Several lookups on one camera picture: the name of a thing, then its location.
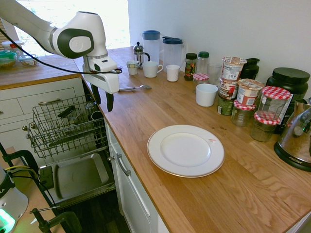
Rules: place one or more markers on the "clear glass tumbler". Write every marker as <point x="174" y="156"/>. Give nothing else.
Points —
<point x="214" y="72"/>

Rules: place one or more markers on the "dark spice jar black lid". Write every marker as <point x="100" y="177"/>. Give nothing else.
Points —
<point x="190" y="68"/>

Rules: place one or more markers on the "black C clamp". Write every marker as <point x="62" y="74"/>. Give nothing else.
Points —
<point x="24" y="155"/>
<point x="65" y="219"/>

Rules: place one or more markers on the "metal cabinet knob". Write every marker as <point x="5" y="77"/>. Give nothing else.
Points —
<point x="24" y="128"/>
<point x="111" y="158"/>

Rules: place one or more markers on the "black shaker bottle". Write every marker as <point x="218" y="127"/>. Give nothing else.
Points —
<point x="251" y="69"/>

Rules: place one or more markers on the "white kitchen cabinet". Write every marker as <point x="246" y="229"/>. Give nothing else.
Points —
<point x="14" y="97"/>
<point x="136" y="199"/>

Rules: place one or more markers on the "bright window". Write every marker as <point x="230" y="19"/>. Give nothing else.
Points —
<point x="114" y="24"/>

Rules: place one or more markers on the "food container green lid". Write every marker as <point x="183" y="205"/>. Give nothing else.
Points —
<point x="7" y="59"/>

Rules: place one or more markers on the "stacked yogurt pots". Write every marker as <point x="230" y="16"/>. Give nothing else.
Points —
<point x="249" y="92"/>

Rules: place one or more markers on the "small jar red checkered lid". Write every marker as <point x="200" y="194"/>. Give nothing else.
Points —
<point x="200" y="77"/>

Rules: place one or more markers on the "black flat square lid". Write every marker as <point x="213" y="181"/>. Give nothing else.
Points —
<point x="66" y="111"/>

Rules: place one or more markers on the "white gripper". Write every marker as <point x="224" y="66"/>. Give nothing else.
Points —
<point x="107" y="81"/>

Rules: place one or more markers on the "stainless steel electric kettle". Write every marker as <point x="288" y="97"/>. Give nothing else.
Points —
<point x="296" y="140"/>

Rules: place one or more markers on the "clear drinking glass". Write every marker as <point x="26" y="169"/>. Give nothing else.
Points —
<point x="89" y="106"/>

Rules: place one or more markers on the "white ribbed cup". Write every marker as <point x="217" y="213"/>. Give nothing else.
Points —
<point x="173" y="73"/>

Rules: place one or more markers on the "glass jar red checkered lid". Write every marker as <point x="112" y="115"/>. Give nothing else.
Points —
<point x="263" y="128"/>
<point x="273" y="104"/>
<point x="243" y="115"/>

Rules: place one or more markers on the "wooden robot mounting table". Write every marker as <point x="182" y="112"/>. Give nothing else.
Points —
<point x="36" y="194"/>

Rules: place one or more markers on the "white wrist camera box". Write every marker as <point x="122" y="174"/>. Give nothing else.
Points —
<point x="102" y="65"/>

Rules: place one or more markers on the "white mug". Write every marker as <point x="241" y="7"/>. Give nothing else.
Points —
<point x="150" y="70"/>

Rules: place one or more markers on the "large black protein tub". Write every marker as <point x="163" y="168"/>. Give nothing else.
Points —
<point x="291" y="82"/>

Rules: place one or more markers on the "jar with white lid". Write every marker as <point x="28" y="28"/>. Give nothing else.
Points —
<point x="12" y="45"/>

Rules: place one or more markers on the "clear spice jar green lid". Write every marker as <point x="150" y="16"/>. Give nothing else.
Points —
<point x="203" y="63"/>

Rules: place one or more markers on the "clear pitcher light blue lid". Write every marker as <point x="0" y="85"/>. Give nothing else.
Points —
<point x="151" y="48"/>

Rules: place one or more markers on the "red ice cream tub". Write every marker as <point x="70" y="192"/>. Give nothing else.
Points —
<point x="228" y="89"/>

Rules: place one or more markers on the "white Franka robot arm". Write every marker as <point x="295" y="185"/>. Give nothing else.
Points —
<point x="80" y="29"/>

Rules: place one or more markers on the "stainless steel dishwasher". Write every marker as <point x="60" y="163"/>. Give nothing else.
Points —
<point x="80" y="174"/>

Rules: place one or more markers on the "white ramekin bowl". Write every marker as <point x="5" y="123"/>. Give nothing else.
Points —
<point x="206" y="95"/>

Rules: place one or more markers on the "white ice cream tub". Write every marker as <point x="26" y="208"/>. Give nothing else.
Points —
<point x="232" y="69"/>

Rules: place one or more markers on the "white plate with gold rim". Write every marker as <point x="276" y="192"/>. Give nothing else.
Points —
<point x="185" y="150"/>

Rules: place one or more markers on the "clear plastic food container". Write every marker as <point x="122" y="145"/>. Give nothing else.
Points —
<point x="29" y="61"/>

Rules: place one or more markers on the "black cup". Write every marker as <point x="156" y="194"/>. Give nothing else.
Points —
<point x="97" y="115"/>

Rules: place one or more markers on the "glass french press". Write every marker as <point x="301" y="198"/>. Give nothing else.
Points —
<point x="139" y="54"/>

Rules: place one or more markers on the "green can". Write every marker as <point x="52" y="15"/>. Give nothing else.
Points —
<point x="224" y="106"/>

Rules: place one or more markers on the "clear pitcher dark blue lid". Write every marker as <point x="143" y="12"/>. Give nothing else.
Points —
<point x="172" y="54"/>

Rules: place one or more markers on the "small patterned paper cup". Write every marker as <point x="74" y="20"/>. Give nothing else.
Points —
<point x="132" y="68"/>

